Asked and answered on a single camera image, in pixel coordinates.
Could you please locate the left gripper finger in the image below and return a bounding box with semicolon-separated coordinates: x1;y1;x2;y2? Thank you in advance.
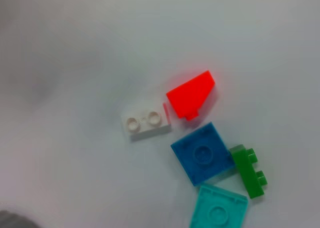
0;209;40;228

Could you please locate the blue square toy plate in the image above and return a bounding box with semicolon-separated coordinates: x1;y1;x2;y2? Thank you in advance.
170;121;237;187

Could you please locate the white toy brick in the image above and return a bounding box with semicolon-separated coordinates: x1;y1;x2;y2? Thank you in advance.
120;104;173;142

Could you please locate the teal square toy plate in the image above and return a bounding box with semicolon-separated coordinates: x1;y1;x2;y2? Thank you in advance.
188;183;250;228

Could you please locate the red-orange sloped toy brick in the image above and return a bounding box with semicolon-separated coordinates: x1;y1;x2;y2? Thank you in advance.
165;70;217;121

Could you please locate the translucent green toy brick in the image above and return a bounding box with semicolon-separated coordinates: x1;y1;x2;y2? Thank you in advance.
229;144;269;199

